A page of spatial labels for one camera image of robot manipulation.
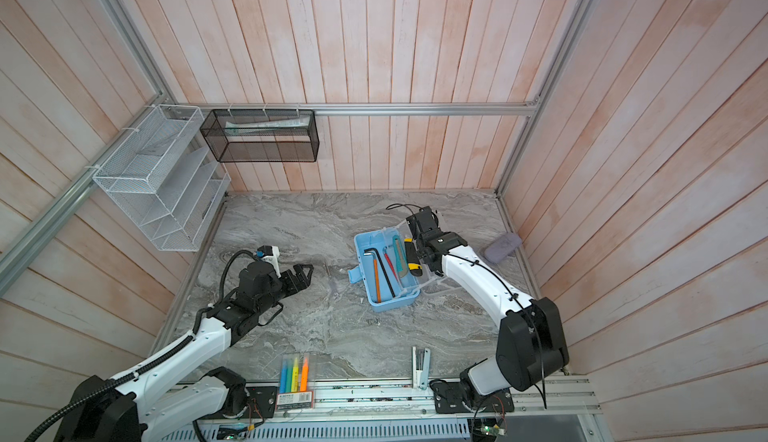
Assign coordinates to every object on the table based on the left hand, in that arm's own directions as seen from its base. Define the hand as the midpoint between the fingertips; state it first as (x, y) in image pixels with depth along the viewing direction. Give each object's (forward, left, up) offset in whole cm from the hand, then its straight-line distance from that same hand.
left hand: (304, 276), depth 84 cm
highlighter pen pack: (-25, 0, -10) cm, 27 cm away
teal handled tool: (+9, -28, -4) cm, 30 cm away
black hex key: (+10, -23, -11) cm, 27 cm away
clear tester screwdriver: (+8, -4, -11) cm, 15 cm away
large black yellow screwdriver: (+6, -32, -3) cm, 33 cm away
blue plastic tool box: (+4, -17, -5) cm, 18 cm away
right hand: (+9, -40, +4) cm, 41 cm away
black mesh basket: (+50, +21, +13) cm, 56 cm away
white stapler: (-22, -33, -8) cm, 40 cm away
